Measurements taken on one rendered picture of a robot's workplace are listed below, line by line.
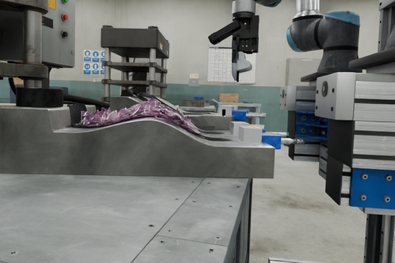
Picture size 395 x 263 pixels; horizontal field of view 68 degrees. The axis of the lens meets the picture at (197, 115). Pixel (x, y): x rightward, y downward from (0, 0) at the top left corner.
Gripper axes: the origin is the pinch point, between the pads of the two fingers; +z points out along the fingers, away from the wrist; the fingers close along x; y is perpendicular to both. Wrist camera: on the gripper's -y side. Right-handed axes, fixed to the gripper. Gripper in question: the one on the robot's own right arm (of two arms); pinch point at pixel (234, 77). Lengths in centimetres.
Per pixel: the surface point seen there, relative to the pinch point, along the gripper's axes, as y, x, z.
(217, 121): -1.9, -17.7, 13.6
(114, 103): -33.8, -17.7, 9.7
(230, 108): 0.9, -13.3, 9.8
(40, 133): -24, -57, 14
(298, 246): 33, 98, 101
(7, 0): -76, -16, -24
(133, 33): -203, 328, -92
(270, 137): 12.3, -39.4, 14.5
